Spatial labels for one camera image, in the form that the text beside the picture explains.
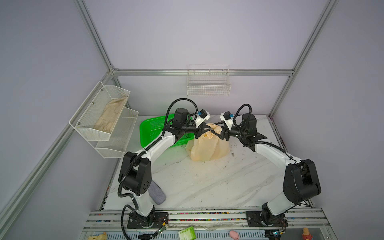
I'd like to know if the cream banana print plastic bag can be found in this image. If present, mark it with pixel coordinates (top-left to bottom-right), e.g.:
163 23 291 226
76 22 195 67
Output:
186 123 230 162

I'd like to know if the wrist white camera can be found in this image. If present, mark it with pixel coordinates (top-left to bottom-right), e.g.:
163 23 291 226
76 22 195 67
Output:
194 109 211 128
220 111 235 130

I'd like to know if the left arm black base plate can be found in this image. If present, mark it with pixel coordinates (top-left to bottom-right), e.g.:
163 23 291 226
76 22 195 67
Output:
126 212 169 229

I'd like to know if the beige cloth in shelf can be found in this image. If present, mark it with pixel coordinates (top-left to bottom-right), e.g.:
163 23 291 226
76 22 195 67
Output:
94 97 128 134

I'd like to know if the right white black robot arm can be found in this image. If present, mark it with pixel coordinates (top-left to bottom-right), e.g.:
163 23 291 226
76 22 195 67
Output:
216 112 322 227

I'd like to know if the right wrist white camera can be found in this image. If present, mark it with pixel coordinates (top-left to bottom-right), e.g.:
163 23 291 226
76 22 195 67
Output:
220 111 235 130

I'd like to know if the beige toy at front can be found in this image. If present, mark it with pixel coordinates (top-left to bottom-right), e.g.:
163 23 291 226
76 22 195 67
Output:
87 232 108 240

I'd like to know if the grey oval sponge pad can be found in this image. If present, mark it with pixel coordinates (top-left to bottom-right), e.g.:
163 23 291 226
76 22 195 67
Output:
149 181 167 205

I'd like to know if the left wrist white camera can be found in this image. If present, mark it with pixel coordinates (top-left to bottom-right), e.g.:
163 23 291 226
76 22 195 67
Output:
194 109 211 128

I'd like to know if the upper white mesh wall shelf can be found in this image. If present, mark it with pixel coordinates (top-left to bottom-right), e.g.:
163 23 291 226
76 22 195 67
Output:
69 82 130 142

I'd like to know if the green small box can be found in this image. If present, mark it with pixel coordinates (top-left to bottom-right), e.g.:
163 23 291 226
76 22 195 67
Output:
178 226 197 240

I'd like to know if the lower white mesh wall shelf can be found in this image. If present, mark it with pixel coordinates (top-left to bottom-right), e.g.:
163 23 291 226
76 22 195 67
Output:
90 108 139 159

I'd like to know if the white wire wall basket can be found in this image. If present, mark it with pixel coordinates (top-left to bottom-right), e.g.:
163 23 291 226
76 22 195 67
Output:
187 65 232 97

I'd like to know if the red yellow figurine toy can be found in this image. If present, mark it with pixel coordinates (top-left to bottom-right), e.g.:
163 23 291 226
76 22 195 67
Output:
302 228 313 240

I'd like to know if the white mesh wall shelf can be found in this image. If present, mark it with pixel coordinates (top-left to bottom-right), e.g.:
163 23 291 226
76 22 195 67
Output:
69 82 130 142
90 108 139 159

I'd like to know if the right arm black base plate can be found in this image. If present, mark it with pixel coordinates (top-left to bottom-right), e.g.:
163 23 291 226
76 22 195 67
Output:
246 210 288 228

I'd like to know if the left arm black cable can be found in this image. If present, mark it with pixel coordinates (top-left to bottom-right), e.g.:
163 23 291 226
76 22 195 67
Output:
116 98 199 240

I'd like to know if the aluminium front rail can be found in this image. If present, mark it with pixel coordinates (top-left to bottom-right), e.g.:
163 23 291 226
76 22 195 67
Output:
79 208 337 240

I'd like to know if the green plastic basket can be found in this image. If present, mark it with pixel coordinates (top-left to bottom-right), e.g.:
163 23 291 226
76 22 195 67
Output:
140 116 195 148

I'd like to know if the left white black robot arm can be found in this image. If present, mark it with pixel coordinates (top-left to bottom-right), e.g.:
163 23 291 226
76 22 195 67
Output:
117 108 211 217

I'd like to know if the pink small toy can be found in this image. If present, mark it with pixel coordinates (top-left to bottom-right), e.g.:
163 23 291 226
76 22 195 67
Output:
229 231 240 240

